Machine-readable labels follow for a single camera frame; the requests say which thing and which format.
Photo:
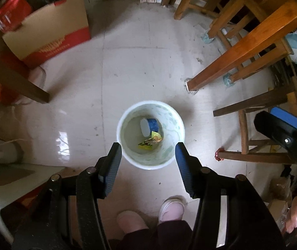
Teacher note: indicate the yellow snack wrapper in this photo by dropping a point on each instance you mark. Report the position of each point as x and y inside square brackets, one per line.
[155, 136]

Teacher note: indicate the teal chair leg pad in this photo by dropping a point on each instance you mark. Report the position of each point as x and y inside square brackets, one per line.
[227, 81]
[208, 37]

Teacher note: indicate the pink shoe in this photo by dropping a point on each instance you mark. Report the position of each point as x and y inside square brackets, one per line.
[171, 209]
[131, 224]

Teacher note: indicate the wooden table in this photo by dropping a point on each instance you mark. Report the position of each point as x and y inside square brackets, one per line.
[242, 49]

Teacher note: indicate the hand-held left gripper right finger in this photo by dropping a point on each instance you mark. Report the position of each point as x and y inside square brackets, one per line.
[183, 162]

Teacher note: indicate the dark wooden furniture leg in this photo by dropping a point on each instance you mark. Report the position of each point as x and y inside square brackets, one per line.
[21, 83]

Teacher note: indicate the dark wooden chair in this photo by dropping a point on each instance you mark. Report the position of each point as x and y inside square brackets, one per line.
[249, 104]

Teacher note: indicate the red and brown cardboard box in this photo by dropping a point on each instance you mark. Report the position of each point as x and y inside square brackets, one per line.
[52, 28]

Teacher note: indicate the pink plastic bag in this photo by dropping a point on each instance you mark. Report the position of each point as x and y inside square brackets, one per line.
[34, 78]

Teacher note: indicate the blue roll in bin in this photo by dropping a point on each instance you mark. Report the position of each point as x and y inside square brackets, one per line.
[152, 125]

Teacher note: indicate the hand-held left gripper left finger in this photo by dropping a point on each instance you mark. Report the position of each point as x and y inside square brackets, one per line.
[111, 162]

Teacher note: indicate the grey plastic stool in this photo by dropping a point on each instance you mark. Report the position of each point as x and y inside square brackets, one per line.
[10, 185]

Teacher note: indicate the white plastic trash bin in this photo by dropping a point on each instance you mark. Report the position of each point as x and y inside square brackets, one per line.
[175, 127]

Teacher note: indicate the light wooden chair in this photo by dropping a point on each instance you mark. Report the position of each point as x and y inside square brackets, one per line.
[257, 61]
[187, 0]

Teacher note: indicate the person's dark trousers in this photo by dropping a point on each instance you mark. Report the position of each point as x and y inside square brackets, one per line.
[164, 235]

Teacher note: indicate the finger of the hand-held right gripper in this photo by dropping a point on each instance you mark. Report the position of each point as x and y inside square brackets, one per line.
[270, 127]
[287, 118]

